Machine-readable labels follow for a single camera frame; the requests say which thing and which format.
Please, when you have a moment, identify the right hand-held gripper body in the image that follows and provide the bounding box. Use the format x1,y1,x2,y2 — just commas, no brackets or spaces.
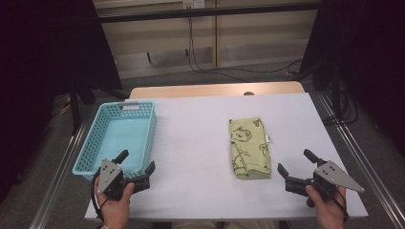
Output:
284,158,366,208

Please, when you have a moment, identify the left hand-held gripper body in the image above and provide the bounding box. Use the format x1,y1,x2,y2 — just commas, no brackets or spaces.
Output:
96,158,151,201

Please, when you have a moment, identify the light blue plastic basket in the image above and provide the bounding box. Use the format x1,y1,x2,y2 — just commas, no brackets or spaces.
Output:
72,100,158,181

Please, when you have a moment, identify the green printed cloth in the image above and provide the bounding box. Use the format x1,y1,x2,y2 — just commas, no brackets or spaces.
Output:
228,116,272,180

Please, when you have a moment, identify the person's left hand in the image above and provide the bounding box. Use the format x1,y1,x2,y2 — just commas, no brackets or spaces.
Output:
94,177,136,223

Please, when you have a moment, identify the person's right hand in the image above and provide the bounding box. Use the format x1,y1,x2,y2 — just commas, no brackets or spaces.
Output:
305,185,349,223

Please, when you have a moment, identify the white table cover sheet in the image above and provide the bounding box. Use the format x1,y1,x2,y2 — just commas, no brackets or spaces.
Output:
84,93,370,222

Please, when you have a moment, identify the black metal stand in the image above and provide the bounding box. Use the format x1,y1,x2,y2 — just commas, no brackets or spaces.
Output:
67,75,128,135

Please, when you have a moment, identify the wooden table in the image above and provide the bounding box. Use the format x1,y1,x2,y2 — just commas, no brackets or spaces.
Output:
128,80,306,100

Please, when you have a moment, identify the black curtain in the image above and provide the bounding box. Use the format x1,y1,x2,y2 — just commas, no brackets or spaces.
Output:
0,0,123,204
299,0,405,156

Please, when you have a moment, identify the black horizontal bar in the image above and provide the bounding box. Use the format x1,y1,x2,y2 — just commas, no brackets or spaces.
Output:
98,2,321,24

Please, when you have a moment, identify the left hand-held gripper black cable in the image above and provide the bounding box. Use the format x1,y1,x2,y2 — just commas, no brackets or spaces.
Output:
90,171,106,223

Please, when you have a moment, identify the metal floor rail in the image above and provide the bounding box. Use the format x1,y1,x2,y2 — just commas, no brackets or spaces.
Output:
316,91,405,229
29,109,94,229

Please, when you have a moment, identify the bundle of black floor cables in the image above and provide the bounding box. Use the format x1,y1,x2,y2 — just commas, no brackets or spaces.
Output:
321,80,360,126

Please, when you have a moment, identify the yellow floor cable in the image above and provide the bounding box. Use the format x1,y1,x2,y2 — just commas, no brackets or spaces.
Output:
57,96,72,116

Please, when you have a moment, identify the black wall cable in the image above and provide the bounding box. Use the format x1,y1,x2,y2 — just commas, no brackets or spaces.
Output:
186,17,304,83

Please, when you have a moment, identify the white wall outlet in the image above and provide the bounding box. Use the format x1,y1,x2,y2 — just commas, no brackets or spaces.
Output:
182,0,205,10

